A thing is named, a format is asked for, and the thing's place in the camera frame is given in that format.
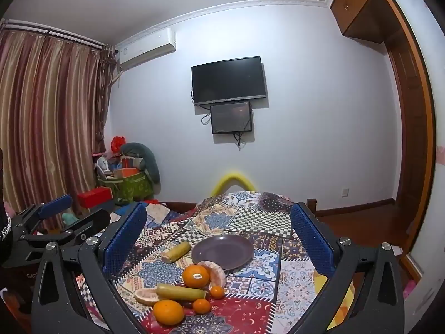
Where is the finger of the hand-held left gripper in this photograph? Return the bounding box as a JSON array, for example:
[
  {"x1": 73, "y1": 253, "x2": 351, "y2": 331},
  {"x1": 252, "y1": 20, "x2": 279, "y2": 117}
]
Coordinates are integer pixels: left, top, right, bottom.
[
  {"x1": 19, "y1": 210, "x2": 111, "y2": 247},
  {"x1": 11, "y1": 195, "x2": 74, "y2": 234}
]

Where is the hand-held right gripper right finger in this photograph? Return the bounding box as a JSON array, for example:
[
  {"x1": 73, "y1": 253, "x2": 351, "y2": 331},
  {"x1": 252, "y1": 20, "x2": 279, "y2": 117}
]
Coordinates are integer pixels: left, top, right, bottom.
[{"x1": 290, "y1": 202, "x2": 406, "y2": 334}]

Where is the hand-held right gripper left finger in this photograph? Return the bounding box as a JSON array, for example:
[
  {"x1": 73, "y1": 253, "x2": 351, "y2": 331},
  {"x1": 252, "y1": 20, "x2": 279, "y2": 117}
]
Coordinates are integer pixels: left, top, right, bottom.
[{"x1": 31, "y1": 201, "x2": 148, "y2": 334}]

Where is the short sugarcane piece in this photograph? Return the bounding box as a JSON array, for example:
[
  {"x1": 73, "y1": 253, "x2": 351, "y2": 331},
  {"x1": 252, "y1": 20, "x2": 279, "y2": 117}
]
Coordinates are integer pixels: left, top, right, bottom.
[{"x1": 161, "y1": 242, "x2": 192, "y2": 264}]

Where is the peeled pomelo segment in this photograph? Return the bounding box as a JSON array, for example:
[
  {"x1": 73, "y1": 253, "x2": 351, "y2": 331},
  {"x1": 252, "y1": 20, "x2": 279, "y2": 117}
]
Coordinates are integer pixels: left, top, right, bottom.
[
  {"x1": 134, "y1": 288, "x2": 160, "y2": 307},
  {"x1": 198, "y1": 260, "x2": 227, "y2": 288}
]

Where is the long sugarcane piece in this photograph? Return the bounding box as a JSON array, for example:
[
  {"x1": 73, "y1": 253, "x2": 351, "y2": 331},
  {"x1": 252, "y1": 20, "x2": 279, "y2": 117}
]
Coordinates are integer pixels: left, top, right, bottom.
[{"x1": 156, "y1": 283, "x2": 209, "y2": 301}]

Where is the plain large orange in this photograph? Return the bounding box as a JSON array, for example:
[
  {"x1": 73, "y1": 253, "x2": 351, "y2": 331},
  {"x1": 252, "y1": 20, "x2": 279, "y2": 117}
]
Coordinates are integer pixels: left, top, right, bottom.
[{"x1": 153, "y1": 299, "x2": 185, "y2": 326}]

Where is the purple plate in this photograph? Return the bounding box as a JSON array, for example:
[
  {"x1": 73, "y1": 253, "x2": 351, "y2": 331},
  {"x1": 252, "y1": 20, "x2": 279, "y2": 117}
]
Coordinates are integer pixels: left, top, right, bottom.
[{"x1": 191, "y1": 235, "x2": 255, "y2": 271}]

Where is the red box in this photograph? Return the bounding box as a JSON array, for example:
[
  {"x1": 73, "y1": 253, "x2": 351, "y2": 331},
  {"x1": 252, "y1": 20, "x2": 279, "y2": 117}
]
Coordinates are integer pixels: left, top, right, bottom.
[{"x1": 77, "y1": 187, "x2": 112, "y2": 209}]

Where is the patchwork tablecloth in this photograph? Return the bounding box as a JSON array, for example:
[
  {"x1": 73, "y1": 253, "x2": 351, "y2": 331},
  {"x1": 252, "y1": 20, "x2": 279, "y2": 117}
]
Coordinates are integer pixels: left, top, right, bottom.
[{"x1": 75, "y1": 191, "x2": 355, "y2": 334}]

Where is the green storage box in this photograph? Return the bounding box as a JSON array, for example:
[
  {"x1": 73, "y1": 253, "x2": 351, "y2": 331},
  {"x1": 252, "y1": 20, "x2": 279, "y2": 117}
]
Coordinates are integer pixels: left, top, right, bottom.
[{"x1": 97, "y1": 172, "x2": 155, "y2": 204}]

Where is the orange cloth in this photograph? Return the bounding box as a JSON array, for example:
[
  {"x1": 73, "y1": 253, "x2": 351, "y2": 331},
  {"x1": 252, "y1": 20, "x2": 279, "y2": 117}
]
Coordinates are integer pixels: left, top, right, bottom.
[{"x1": 0, "y1": 287, "x2": 32, "y2": 334}]

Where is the orange with sticker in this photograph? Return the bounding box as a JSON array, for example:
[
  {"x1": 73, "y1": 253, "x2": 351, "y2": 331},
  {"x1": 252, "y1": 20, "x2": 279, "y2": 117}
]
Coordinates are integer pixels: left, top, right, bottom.
[{"x1": 182, "y1": 265, "x2": 211, "y2": 290}]

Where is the red plastic bag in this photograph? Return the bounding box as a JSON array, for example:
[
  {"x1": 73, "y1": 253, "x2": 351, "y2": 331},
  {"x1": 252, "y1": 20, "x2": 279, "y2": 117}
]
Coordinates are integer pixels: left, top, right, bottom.
[{"x1": 110, "y1": 136, "x2": 126, "y2": 155}]

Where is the striped brown curtain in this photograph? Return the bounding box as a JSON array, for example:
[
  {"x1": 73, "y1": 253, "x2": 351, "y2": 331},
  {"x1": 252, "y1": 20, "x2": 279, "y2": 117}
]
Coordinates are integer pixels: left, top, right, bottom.
[{"x1": 0, "y1": 28, "x2": 115, "y2": 230}]

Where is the yellow foam tube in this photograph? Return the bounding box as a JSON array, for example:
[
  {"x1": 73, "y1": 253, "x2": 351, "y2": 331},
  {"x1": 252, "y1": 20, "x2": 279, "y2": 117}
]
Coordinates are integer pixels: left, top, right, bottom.
[{"x1": 212, "y1": 171, "x2": 258, "y2": 197}]

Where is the small black monitor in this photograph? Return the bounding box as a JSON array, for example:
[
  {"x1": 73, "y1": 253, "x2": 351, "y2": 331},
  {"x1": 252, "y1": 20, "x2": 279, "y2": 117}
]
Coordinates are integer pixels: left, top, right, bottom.
[{"x1": 210, "y1": 102, "x2": 253, "y2": 134}]

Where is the white air conditioner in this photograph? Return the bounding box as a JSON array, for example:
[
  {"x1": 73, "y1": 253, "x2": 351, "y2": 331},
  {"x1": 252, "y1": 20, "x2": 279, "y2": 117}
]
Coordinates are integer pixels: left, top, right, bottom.
[{"x1": 115, "y1": 28, "x2": 177, "y2": 71}]

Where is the wooden overhead cabinet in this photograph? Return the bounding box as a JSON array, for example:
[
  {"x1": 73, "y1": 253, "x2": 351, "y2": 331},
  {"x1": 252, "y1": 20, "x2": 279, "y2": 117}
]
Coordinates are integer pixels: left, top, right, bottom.
[{"x1": 330, "y1": 0, "x2": 393, "y2": 44}]

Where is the wooden door frame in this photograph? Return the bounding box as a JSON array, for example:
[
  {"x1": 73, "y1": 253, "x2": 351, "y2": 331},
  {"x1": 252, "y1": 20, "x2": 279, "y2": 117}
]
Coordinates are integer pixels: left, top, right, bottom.
[{"x1": 378, "y1": 0, "x2": 437, "y2": 254}]

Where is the curtain rail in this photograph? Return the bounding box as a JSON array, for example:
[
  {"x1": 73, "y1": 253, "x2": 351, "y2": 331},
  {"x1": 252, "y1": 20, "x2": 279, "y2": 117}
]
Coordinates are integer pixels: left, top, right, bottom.
[{"x1": 0, "y1": 20, "x2": 105, "y2": 47}]

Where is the black wall television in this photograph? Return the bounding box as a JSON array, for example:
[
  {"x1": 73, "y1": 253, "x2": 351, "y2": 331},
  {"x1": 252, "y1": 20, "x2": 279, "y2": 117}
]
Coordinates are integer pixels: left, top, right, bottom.
[{"x1": 191, "y1": 56, "x2": 267, "y2": 106}]

